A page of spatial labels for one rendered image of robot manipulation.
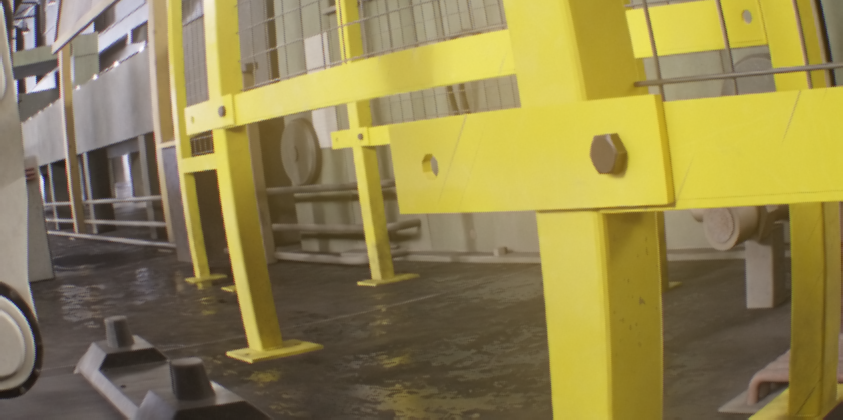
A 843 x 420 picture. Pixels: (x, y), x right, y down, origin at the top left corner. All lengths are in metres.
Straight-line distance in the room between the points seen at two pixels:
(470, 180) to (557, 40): 0.10
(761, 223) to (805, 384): 0.91
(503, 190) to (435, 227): 2.95
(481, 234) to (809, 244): 2.49
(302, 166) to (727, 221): 2.55
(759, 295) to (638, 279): 1.38
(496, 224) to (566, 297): 2.73
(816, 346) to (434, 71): 0.64
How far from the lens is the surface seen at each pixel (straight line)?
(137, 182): 12.29
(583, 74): 0.51
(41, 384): 1.31
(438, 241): 3.50
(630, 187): 0.49
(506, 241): 3.24
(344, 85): 1.41
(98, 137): 6.93
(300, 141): 4.04
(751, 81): 2.44
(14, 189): 1.05
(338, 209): 3.96
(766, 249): 1.88
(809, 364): 0.95
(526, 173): 0.54
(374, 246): 3.12
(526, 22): 0.53
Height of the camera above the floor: 0.44
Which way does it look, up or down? 3 degrees down
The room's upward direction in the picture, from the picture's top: 8 degrees counter-clockwise
